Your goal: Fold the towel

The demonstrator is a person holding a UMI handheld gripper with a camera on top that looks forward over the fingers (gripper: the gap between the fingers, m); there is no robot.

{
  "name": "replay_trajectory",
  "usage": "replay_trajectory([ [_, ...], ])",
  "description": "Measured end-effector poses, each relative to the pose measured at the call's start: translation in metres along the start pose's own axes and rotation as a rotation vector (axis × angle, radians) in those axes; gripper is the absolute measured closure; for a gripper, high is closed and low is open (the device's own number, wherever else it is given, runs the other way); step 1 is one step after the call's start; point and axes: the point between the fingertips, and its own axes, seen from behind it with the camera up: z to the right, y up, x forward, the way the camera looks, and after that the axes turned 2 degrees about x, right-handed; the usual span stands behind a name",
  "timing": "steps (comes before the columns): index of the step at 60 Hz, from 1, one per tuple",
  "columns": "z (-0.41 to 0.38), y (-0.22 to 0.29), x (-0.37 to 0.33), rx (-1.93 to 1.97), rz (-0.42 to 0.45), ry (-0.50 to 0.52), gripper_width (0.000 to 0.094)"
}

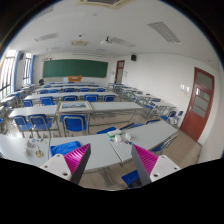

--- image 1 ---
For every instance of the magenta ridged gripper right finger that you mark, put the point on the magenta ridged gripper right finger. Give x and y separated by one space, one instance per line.
151 167

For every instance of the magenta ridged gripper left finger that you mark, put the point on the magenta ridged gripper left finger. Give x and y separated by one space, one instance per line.
69 166

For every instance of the blue folded towel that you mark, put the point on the blue folded towel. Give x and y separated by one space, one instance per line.
64 148

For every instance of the grey desk near right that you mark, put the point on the grey desk near right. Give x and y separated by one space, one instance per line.
147 137

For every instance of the grey desk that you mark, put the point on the grey desk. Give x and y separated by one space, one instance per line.
23 149
147 137

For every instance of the small brass bell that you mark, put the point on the small brass bell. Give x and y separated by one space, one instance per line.
39 153

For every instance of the grey desk near left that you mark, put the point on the grey desk near left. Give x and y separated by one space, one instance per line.
23 149

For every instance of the blue chair front centre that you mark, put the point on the blue chair front centre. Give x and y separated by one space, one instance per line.
74 123

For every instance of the blue chair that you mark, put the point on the blue chair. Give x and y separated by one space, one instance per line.
74 123
40 122
22 124

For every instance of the white tissue box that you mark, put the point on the white tissue box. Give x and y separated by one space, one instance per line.
114 132

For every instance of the blue chair front left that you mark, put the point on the blue chair front left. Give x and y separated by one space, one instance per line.
40 122

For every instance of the framed picture on desk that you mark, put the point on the framed picture on desk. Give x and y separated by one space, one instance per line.
70 106

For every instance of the blue chair far left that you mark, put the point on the blue chair far left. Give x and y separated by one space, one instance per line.
22 124

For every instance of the red-brown near door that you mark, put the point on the red-brown near door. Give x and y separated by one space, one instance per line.
200 103

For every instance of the red-brown door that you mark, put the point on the red-brown door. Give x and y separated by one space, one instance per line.
119 71
200 103

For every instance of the orange lectern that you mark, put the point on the orange lectern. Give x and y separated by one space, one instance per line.
74 78

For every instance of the green chalkboard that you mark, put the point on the green chalkboard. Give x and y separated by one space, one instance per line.
72 67

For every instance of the red-brown far door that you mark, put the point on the red-brown far door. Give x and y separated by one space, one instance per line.
119 71

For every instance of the black wall speaker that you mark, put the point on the black wall speaker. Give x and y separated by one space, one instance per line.
133 57

